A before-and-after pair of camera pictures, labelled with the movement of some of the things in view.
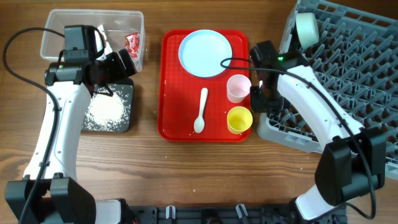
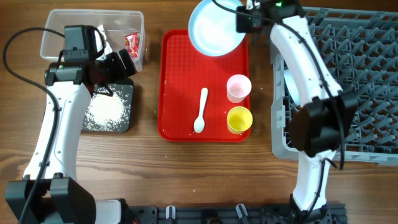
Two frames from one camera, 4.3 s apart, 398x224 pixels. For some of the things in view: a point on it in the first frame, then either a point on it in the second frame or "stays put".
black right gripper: x=257 y=105 to x=240 y=26
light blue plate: x=202 y=51 to x=212 y=29
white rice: x=106 y=111 stays put
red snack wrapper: x=132 y=43 stays put
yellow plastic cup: x=239 y=119 stays put
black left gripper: x=113 y=59 stays put
